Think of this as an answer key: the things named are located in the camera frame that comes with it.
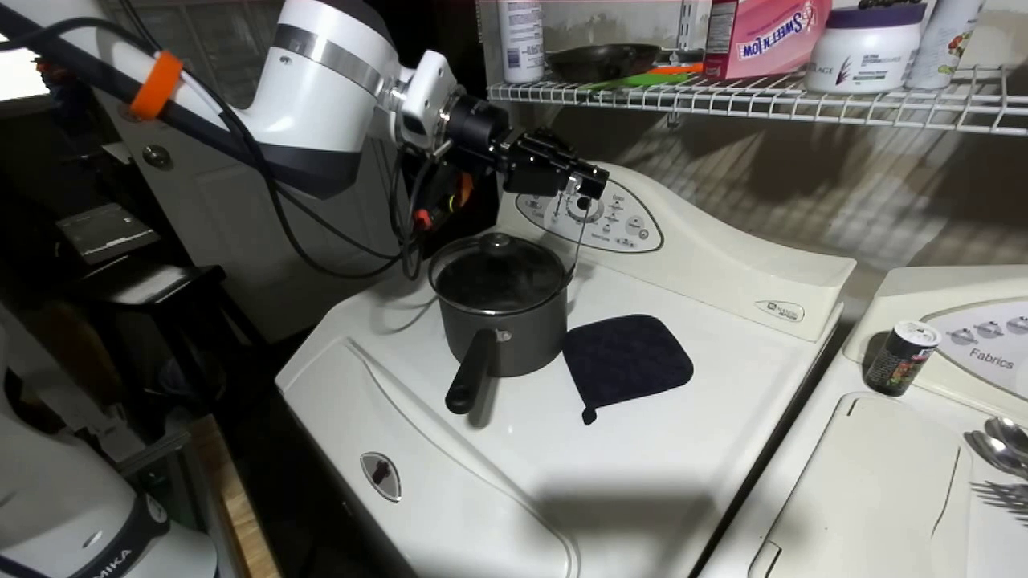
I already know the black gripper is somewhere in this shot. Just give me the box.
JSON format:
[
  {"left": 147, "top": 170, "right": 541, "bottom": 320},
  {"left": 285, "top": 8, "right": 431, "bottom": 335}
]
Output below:
[{"left": 447, "top": 93, "right": 611, "bottom": 201}]

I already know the round glass pot lid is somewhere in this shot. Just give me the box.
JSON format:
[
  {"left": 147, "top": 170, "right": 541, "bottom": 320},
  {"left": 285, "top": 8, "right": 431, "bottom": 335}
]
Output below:
[{"left": 440, "top": 227, "right": 570, "bottom": 260}]

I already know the dark blue pot holder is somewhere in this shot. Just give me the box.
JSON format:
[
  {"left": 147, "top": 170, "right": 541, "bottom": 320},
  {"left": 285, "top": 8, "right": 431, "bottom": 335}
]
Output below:
[{"left": 558, "top": 311, "right": 697, "bottom": 429}]

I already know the silver metal spoon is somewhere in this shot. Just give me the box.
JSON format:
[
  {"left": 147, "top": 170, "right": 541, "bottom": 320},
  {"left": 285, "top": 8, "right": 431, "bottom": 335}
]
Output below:
[
  {"left": 978, "top": 414, "right": 1028, "bottom": 460},
  {"left": 962, "top": 428, "right": 1028, "bottom": 479}
]

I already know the black frying pan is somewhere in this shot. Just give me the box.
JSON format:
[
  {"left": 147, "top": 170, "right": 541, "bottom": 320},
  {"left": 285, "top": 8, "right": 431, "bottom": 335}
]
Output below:
[{"left": 544, "top": 42, "right": 664, "bottom": 87}]

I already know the green plastic utensil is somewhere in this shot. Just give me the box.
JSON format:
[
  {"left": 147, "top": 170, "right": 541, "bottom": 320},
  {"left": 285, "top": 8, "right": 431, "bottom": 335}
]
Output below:
[{"left": 613, "top": 68, "right": 671, "bottom": 93}]

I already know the tall white bottle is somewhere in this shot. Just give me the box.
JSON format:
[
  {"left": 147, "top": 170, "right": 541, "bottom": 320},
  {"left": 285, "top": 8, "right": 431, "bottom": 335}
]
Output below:
[{"left": 495, "top": 0, "right": 547, "bottom": 87}]

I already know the orange plastic utensil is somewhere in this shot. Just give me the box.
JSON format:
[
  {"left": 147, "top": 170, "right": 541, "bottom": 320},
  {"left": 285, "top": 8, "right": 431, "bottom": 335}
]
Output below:
[{"left": 647, "top": 61, "right": 709, "bottom": 84}]

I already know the small white container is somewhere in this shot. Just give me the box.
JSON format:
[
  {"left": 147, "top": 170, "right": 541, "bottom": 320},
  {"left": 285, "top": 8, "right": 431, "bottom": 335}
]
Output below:
[{"left": 674, "top": 0, "right": 717, "bottom": 58}]

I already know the pink box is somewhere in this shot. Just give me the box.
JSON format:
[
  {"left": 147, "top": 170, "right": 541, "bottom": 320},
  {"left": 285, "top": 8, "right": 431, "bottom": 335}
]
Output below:
[{"left": 704, "top": 0, "right": 836, "bottom": 84}]

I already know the white tub purple lid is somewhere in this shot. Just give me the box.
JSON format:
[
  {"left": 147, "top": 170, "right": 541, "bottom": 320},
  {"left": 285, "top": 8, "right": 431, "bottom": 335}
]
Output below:
[{"left": 803, "top": 0, "right": 928, "bottom": 95}]

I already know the white washing machine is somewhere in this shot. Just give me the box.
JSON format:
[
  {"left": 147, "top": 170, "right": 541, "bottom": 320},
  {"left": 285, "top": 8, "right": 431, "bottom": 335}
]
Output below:
[{"left": 270, "top": 156, "right": 861, "bottom": 578}]

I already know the small dark can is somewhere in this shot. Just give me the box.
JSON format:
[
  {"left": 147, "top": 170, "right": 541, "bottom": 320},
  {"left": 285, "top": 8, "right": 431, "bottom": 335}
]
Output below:
[{"left": 861, "top": 318, "right": 945, "bottom": 398}]

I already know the white cylindrical bottle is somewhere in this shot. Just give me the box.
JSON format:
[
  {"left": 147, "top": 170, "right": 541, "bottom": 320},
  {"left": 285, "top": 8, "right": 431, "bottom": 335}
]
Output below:
[{"left": 906, "top": 0, "right": 988, "bottom": 93}]

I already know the white dryer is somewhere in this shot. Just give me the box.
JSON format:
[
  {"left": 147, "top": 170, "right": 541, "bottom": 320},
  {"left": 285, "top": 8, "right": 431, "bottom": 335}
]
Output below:
[{"left": 693, "top": 260, "right": 1028, "bottom": 578}]

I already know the black equipment stand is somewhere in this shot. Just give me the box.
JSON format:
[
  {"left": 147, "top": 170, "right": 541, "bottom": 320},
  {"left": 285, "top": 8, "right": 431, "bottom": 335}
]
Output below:
[{"left": 42, "top": 198, "right": 235, "bottom": 454}]

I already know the wooden board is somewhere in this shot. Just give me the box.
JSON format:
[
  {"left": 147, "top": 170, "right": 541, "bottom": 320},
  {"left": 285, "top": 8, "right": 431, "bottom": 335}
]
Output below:
[{"left": 190, "top": 414, "right": 284, "bottom": 578}]

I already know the silver metal fork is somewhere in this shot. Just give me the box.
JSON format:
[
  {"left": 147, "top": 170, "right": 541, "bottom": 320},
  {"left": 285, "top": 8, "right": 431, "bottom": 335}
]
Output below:
[{"left": 967, "top": 479, "right": 1028, "bottom": 522}]

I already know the small orange wrist strap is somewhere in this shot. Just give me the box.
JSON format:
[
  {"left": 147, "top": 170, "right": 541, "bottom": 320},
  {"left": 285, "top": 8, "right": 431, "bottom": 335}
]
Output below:
[{"left": 449, "top": 170, "right": 480, "bottom": 212}]

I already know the dark grey pot with handle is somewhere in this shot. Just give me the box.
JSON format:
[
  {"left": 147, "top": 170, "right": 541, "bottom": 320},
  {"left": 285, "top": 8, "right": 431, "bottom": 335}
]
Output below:
[{"left": 426, "top": 245, "right": 579, "bottom": 418}]

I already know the white wire shelf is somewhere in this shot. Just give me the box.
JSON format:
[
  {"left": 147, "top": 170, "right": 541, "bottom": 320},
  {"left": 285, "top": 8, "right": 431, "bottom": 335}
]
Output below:
[{"left": 484, "top": 65, "right": 1028, "bottom": 141}]

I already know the black cable bundle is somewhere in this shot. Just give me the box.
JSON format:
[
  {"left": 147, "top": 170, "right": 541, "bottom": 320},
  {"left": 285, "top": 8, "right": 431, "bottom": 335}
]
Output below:
[{"left": 0, "top": 10, "right": 475, "bottom": 284}]

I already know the wide orange arm strap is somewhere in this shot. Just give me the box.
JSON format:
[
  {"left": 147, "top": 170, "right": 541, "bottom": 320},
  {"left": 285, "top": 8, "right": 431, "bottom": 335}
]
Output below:
[{"left": 124, "top": 47, "right": 186, "bottom": 122}]

